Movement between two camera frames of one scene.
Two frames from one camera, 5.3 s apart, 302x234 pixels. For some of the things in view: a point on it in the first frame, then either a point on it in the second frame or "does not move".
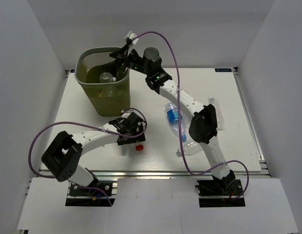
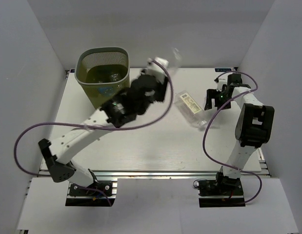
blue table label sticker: [223, 69] does not move
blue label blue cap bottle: [171, 109] -> [108, 91]
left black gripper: [139, 139] -> [162, 90]
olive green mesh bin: [95, 74] does not move
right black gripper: [120, 54] -> [211, 93]
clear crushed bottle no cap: [190, 148] -> [174, 60]
